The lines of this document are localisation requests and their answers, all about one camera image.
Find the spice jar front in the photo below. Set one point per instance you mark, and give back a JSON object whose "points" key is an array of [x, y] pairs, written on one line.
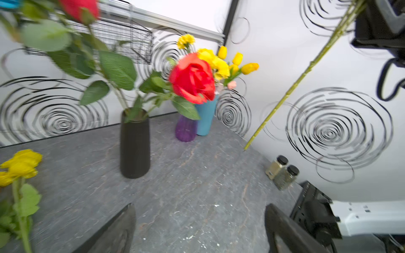
{"points": [[286, 177]]}

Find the black vase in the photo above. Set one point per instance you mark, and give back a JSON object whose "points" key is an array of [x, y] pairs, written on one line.
{"points": [[135, 157]]}

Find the yellow rose stem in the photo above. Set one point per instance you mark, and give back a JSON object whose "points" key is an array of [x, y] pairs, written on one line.
{"points": [[310, 66]]}

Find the spice jar back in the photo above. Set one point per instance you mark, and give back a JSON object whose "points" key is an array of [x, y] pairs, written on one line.
{"points": [[276, 166]]}

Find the purple glass vase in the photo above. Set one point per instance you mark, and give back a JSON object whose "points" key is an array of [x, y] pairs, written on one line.
{"points": [[186, 129]]}

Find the black wire basket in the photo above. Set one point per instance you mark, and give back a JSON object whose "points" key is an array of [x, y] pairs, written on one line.
{"points": [[120, 38]]}

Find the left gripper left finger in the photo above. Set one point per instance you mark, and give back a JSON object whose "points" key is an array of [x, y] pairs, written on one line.
{"points": [[115, 236]]}

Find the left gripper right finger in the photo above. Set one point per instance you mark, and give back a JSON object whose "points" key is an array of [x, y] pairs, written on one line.
{"points": [[278, 224]]}

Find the red rose top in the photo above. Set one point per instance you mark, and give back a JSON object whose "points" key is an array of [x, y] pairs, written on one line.
{"points": [[118, 75]]}

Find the spice jar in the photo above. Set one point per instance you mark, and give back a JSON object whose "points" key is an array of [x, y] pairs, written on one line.
{"points": [[276, 166], [286, 177]]}

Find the blue rose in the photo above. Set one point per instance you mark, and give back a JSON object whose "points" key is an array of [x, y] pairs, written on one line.
{"points": [[10, 4]]}

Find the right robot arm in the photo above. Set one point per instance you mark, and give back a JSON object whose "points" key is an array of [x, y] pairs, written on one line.
{"points": [[341, 130]]}

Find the teal ceramic vase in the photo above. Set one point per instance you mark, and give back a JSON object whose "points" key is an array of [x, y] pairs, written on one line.
{"points": [[206, 112]]}

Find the yellow tulip bouquet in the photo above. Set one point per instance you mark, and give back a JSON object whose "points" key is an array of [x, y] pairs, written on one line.
{"points": [[240, 63]]}

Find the yellow carnation bouquet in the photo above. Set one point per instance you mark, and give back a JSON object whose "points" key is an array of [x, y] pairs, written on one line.
{"points": [[204, 57]]}

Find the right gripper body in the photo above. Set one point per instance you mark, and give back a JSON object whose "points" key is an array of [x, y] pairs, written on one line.
{"points": [[381, 26]]}

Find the red rose low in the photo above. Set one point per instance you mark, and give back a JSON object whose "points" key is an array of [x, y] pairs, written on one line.
{"points": [[191, 82]]}

